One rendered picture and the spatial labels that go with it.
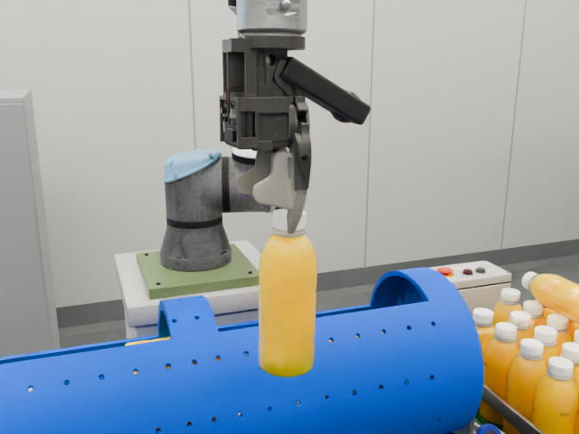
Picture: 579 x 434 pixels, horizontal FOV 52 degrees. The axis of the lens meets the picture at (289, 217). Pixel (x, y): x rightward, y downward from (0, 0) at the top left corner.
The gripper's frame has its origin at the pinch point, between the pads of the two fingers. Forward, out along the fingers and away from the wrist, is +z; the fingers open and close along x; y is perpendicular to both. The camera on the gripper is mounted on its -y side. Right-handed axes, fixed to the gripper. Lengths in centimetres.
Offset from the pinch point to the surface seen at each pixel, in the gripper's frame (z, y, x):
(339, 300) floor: 130, -143, -272
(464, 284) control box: 30, -59, -42
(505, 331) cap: 30, -51, -19
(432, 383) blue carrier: 29.1, -25.3, -5.3
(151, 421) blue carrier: 27.6, 16.0, -7.7
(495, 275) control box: 29, -67, -42
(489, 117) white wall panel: 13, -261, -281
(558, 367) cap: 31, -50, -5
